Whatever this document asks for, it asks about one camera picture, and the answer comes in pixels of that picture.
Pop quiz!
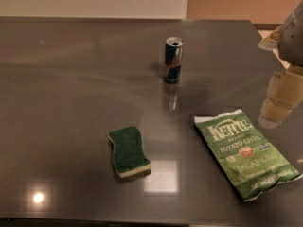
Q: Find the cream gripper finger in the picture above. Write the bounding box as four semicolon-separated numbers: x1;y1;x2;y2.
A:
258;26;281;51
258;65;303;129

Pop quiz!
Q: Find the green kettle chips bag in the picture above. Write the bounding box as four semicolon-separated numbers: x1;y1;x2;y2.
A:
194;110;302;201

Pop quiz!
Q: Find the green yellow sponge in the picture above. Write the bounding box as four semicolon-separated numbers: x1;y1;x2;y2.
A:
107;126;152;178

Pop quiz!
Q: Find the blue silver redbull can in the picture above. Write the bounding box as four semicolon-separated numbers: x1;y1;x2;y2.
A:
164;37;184;83

